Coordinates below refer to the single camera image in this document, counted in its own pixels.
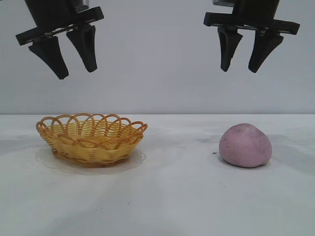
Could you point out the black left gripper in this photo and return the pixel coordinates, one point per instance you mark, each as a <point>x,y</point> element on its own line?
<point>49,14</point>

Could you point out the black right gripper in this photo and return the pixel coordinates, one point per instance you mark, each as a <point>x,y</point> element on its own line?
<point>253,12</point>

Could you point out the pink peach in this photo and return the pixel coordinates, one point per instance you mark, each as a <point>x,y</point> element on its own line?
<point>246,147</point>

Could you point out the yellow woven plastic basket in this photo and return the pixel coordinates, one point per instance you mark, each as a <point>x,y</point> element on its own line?
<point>98,152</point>

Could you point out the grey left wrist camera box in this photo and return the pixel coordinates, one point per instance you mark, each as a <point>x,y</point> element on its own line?
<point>82,4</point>

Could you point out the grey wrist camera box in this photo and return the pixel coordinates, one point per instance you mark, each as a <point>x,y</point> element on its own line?
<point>222,2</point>
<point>82,4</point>

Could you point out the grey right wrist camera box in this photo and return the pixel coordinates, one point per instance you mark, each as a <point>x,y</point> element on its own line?
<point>222,2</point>

